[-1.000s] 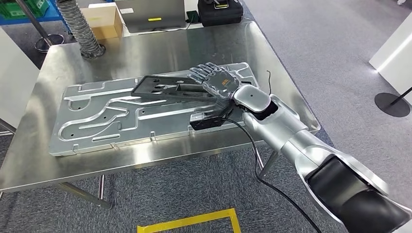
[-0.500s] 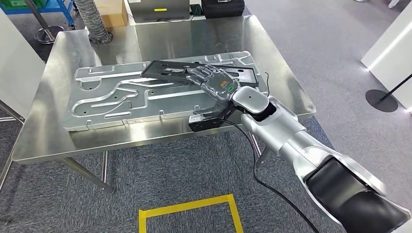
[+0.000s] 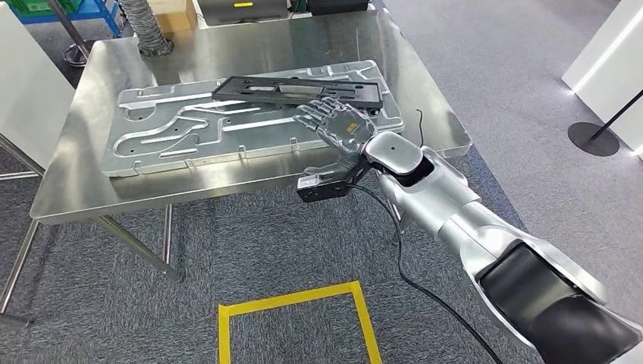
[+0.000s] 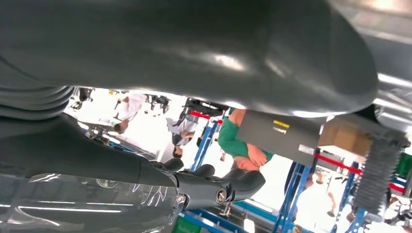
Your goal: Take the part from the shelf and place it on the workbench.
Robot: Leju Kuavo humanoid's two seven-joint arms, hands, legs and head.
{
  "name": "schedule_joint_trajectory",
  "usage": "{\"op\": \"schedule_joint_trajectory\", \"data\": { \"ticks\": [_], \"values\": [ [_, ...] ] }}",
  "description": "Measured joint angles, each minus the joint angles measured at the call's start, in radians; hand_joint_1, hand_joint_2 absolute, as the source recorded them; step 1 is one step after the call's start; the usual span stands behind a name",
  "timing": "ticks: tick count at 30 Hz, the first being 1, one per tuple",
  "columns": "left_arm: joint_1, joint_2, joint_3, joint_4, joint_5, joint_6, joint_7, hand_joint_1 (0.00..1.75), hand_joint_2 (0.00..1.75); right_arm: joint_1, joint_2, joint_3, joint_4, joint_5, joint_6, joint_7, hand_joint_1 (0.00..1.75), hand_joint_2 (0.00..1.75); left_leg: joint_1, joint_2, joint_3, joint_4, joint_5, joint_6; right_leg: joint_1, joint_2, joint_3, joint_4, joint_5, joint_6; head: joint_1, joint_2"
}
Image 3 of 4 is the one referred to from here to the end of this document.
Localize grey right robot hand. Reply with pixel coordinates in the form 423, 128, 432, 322
293, 96, 378, 179

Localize black plastic plate bracket part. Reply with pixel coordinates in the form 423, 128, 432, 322
211, 75, 384, 111

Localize stainless steel workbench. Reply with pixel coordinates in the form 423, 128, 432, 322
0, 7, 474, 325

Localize blue metal shelf rack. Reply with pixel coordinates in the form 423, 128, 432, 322
8, 0, 124, 39

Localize machined aluminium fixture plate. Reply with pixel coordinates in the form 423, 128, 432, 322
101, 59, 406, 178

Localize black device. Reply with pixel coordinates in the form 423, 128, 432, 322
305, 0, 372, 17

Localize grey metal machine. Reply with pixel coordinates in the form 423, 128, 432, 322
193, 0, 293, 27

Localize yellow floor tape square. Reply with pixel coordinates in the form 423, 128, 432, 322
217, 281, 384, 364

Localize cardboard box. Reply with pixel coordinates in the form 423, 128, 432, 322
146, 0, 199, 35

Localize black floor stand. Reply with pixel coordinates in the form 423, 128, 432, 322
567, 87, 643, 158

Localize white display plinth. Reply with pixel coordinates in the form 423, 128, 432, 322
560, 0, 643, 161

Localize dark pole floor stand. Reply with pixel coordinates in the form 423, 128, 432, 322
45, 0, 97, 67

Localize white panel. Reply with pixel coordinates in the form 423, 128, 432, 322
0, 2, 77, 171

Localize green plastic bin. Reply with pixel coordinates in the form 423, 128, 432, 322
8, 0, 84, 16

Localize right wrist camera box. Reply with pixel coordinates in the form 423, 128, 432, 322
296, 168, 373, 204

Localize black camera cable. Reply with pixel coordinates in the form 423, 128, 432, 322
347, 183, 505, 364

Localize grey flexible duct hose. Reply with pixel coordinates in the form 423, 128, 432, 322
118, 0, 175, 58

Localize steel tube frame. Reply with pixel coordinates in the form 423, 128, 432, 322
0, 133, 46, 182

